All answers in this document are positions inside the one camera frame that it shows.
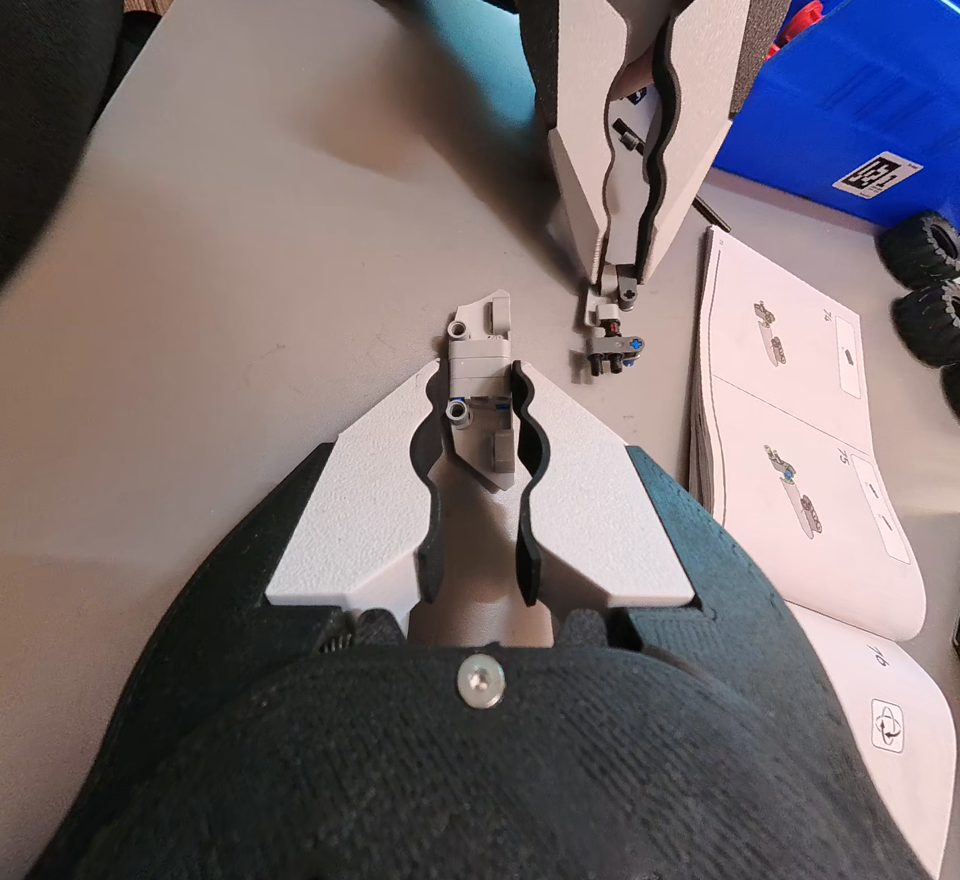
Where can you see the black toy tire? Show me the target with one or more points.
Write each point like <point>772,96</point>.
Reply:
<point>922,243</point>
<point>930,321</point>
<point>952,393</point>

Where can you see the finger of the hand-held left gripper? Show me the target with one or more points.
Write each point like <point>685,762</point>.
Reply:
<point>705,85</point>
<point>581,108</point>

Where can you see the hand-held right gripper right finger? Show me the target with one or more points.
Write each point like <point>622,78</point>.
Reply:
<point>607,520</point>

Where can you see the red toy brick piece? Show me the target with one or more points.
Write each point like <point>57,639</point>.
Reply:
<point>802,18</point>

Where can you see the grey brick assembly black pins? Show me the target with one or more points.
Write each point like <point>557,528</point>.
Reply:
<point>611,345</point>

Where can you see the small dark grey connector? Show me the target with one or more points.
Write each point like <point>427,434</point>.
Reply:
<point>628,139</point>

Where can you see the grey brick panel assembly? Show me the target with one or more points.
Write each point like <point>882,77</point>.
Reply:
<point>480,363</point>

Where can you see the open instruction booklet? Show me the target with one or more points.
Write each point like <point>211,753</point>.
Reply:
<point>787,408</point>

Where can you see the person's dark clothing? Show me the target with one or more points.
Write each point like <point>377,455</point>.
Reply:
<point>52,70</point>

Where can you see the grey desk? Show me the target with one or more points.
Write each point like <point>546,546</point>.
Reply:
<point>262,220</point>

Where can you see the black toy axle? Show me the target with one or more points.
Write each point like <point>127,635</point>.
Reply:
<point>712,213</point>

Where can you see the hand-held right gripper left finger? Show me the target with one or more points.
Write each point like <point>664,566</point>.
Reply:
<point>352,520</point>

